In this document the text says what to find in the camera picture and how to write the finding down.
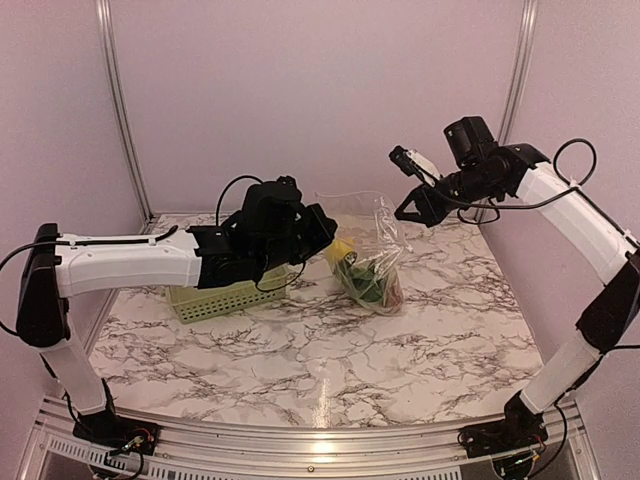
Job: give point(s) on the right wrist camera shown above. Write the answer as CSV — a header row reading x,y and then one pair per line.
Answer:
x,y
412,163

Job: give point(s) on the right aluminium corner post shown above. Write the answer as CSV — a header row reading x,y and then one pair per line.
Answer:
x,y
520,70

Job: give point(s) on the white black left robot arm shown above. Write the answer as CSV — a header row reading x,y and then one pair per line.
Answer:
x,y
61,266

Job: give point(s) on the aluminium front frame rail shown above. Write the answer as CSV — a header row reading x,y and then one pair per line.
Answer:
x,y
192,449

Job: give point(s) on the left aluminium corner post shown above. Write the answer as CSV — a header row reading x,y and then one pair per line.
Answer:
x,y
108,41

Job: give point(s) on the clear zip top bag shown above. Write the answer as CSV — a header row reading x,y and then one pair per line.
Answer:
x,y
366,220

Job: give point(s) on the green bok choy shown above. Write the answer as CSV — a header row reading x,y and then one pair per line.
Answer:
x,y
363,283

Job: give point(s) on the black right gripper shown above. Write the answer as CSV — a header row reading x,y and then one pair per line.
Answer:
x,y
430,214

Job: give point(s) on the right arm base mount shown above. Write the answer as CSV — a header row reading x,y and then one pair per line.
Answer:
x,y
499,436

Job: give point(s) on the aluminium corner post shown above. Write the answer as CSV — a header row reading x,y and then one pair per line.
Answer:
x,y
108,41
520,70

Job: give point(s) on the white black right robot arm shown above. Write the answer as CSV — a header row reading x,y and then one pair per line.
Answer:
x,y
573,269

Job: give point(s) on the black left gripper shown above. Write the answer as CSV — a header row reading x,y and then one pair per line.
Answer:
x,y
324,228

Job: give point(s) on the pale green perforated basket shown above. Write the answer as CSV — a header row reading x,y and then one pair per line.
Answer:
x,y
192,305

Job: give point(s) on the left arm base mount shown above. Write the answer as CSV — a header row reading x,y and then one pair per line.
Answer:
x,y
120,434

